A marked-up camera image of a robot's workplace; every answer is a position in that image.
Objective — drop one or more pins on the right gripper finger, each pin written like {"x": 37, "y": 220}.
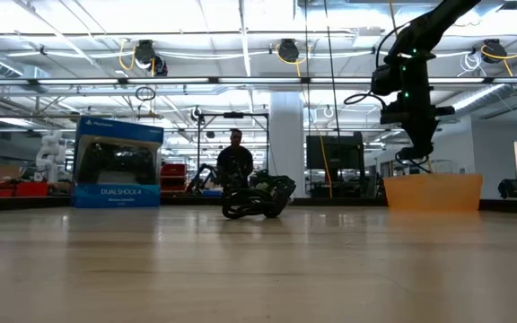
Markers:
{"x": 412, "y": 139}
{"x": 426, "y": 139}

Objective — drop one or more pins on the black background robot arm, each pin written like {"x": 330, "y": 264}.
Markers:
{"x": 200, "y": 177}

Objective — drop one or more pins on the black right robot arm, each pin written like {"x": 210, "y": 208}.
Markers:
{"x": 438, "y": 22}

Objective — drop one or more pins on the orange plastic bin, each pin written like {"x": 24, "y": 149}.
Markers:
{"x": 433, "y": 193}

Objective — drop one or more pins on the large black monitor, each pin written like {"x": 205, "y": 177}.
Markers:
{"x": 335, "y": 152}

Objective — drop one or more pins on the person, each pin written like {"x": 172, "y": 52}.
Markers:
{"x": 234, "y": 163}

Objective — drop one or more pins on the red tool cabinet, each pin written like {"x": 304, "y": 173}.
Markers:
{"x": 173, "y": 177}

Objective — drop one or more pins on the blue DualShock controller box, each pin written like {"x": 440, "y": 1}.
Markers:
{"x": 117, "y": 197}

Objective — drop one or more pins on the white robot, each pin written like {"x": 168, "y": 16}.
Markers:
{"x": 49, "y": 154}

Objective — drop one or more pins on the red plastic bin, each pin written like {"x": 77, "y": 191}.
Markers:
{"x": 0, "y": 193}
{"x": 32, "y": 189}

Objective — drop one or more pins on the brown cardboard box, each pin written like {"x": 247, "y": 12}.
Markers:
{"x": 11, "y": 172}

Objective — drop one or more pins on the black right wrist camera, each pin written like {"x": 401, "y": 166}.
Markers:
{"x": 386, "y": 81}

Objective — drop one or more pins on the black aluminium table frame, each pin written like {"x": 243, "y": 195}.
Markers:
{"x": 330, "y": 202}

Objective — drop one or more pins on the black background rig frame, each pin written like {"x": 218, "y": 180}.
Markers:
{"x": 233, "y": 115}

